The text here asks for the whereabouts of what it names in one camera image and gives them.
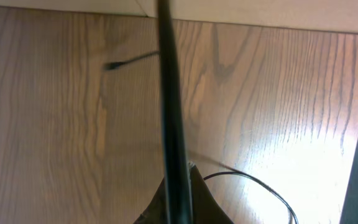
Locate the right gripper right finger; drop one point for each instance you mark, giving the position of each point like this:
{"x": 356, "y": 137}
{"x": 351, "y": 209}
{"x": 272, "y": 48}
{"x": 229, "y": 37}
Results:
{"x": 205, "y": 209}

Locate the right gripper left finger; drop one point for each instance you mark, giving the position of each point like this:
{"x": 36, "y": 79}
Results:
{"x": 156, "y": 211}

